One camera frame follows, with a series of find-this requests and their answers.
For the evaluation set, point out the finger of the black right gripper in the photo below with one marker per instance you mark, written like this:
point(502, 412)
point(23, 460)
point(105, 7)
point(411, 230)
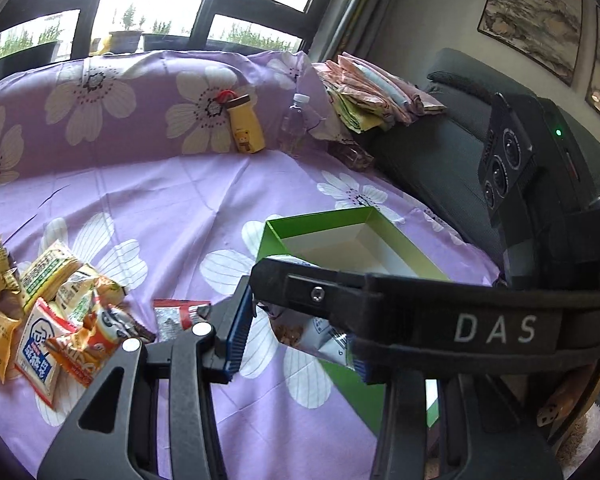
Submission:
point(344, 299)

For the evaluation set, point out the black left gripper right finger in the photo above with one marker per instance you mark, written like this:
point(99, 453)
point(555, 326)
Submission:
point(483, 433)

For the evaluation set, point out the white red blue snack packet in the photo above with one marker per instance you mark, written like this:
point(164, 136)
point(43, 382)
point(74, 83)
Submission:
point(33, 359)

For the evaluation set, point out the red silver snack packet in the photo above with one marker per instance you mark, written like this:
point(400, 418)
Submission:
point(176, 316)

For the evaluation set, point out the green cardboard box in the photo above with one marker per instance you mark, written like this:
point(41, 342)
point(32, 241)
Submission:
point(359, 240)

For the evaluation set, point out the orange cartoon snack packet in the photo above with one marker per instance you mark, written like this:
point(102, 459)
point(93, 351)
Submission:
point(84, 352)

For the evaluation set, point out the cream green corn snack packet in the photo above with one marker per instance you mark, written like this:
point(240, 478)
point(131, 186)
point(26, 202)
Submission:
point(78, 295)

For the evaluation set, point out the dark grey sofa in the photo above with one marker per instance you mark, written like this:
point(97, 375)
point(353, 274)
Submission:
point(436, 158)

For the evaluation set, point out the soda cracker packet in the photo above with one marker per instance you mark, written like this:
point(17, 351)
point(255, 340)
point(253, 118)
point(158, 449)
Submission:
point(47, 273)

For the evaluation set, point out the clear plastic water bottle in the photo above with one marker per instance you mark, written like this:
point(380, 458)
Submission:
point(294, 127)

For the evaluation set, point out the yellow bottle with brown cap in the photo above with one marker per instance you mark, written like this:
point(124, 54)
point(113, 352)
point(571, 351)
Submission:
point(246, 129)

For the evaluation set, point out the purple floral bed sheet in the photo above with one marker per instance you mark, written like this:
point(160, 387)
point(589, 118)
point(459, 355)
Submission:
point(129, 162)

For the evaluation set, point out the folded pink cloth stack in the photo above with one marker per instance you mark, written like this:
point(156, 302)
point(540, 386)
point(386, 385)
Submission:
point(364, 96)

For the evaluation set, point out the small yellow brown snack packet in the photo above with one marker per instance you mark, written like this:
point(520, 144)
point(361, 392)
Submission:
point(11, 299)

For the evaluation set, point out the framed landscape painting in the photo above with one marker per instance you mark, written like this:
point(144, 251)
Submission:
point(546, 31)

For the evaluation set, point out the potted plant on windowsill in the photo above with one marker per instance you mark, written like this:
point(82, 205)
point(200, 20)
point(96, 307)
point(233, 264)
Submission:
point(127, 39)

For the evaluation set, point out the black planter box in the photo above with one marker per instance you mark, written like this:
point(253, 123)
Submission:
point(33, 57)

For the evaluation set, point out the black camera box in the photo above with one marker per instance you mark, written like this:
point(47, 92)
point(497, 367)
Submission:
point(533, 175)

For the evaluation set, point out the black window frame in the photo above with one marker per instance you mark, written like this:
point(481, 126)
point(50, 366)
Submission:
point(83, 26)

